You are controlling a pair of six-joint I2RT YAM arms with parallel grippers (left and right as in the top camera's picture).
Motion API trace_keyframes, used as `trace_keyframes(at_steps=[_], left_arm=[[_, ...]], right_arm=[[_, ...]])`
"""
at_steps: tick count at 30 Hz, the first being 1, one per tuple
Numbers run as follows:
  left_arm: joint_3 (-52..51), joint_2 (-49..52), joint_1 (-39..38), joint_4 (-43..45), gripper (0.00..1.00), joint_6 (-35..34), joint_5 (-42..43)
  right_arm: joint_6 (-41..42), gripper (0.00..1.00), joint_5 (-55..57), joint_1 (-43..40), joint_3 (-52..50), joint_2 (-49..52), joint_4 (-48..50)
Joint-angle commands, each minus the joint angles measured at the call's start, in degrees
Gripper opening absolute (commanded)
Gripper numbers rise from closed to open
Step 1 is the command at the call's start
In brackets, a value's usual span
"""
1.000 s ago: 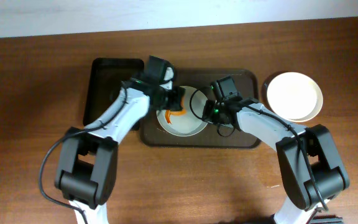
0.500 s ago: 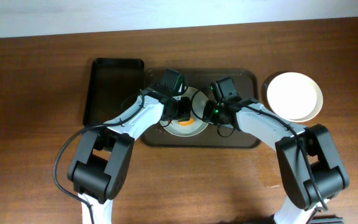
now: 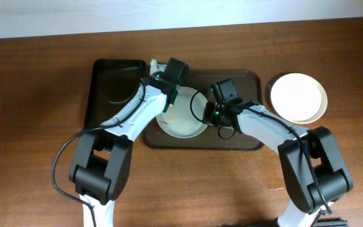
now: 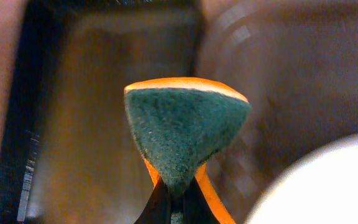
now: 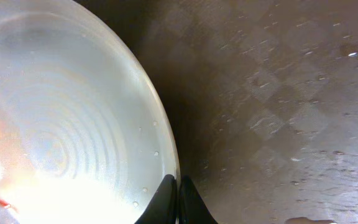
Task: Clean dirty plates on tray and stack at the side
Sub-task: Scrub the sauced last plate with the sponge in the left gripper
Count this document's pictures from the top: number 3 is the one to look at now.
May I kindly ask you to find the brown serving tray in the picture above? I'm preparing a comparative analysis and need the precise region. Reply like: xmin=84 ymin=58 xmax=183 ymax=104
xmin=142 ymin=69 xmax=263 ymax=151

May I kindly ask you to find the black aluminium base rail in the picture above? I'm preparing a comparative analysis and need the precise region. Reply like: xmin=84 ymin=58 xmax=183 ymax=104
xmin=313 ymin=218 xmax=349 ymax=227

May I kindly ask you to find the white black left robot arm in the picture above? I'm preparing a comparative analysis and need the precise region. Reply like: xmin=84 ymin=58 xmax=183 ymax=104
xmin=69 ymin=77 xmax=183 ymax=226

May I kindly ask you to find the white plate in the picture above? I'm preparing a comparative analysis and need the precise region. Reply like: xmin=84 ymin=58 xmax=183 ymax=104
xmin=156 ymin=86 xmax=207 ymax=139
xmin=270 ymin=73 xmax=328 ymax=124

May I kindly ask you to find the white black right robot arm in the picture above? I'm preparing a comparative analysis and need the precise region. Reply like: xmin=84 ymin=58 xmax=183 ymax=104
xmin=203 ymin=101 xmax=354 ymax=226

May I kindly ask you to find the black water tray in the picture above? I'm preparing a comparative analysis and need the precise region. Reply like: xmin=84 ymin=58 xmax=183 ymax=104
xmin=84 ymin=59 xmax=146 ymax=127

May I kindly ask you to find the white plate top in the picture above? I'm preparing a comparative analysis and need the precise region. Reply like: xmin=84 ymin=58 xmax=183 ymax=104
xmin=270 ymin=73 xmax=328 ymax=124

